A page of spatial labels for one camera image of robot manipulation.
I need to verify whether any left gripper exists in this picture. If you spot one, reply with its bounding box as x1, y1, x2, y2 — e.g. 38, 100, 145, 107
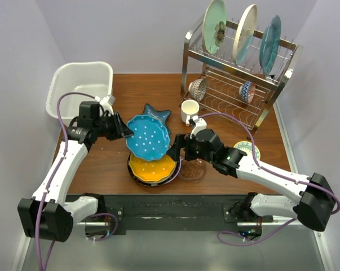
93, 110, 134, 141

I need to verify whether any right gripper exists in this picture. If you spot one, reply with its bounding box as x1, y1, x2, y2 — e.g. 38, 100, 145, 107
166, 133, 215, 164

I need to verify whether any blue polka dot plate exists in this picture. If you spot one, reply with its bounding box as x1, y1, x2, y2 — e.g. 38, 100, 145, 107
126, 115, 170, 161

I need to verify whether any yellow polka dot plate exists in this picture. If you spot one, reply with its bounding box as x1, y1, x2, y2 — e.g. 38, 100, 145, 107
129, 154, 176, 183

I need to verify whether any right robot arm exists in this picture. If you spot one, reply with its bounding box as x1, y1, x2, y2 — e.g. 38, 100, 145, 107
167, 129, 339, 231

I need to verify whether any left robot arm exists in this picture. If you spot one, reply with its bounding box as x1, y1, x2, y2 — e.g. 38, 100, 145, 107
17, 101, 134, 242

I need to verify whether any white plastic bin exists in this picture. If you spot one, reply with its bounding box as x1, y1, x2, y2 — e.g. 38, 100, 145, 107
45, 62, 113, 119

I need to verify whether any clear glass dish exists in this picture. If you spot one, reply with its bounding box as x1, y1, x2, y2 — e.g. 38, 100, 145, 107
179, 159, 207, 182

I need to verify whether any blue star-shaped dish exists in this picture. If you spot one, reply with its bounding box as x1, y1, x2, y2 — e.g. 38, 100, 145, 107
142, 103, 172, 134

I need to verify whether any black striped plate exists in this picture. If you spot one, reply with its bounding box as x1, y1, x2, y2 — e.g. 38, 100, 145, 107
127, 152, 179, 187

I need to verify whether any white mug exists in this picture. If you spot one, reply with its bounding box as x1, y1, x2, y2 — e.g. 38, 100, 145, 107
180, 99, 200, 126

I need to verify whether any red patterned bowl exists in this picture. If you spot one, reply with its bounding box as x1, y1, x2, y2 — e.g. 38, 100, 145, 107
188, 78, 208, 102

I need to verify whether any yellow blue small bowl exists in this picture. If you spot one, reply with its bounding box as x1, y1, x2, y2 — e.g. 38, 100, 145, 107
233, 141, 261, 160

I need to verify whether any metal dish rack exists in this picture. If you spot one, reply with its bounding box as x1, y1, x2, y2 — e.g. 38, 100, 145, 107
180, 17, 303, 134

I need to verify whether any blue zigzag bowl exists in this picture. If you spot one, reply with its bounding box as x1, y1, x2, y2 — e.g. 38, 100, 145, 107
239, 81, 256, 104

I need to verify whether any mint flower plate in rack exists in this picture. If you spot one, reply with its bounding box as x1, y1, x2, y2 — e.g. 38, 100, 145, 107
202, 0, 227, 54

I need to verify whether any beige blue plate in rack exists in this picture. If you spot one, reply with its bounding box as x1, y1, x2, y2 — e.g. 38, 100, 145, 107
232, 4, 258, 65

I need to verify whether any teal glass plate in rack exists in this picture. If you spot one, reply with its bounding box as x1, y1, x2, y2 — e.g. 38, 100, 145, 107
259, 15, 281, 76

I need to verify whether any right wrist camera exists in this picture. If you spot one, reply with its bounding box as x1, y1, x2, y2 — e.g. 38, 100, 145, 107
189, 116, 207, 138

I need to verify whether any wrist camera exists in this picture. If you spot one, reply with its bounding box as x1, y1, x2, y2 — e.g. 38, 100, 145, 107
94, 95, 116, 115
189, 116, 207, 138

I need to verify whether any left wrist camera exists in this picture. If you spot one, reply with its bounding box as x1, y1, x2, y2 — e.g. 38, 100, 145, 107
94, 95, 116, 115

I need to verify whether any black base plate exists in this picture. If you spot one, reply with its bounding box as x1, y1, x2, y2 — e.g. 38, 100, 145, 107
65, 193, 275, 237

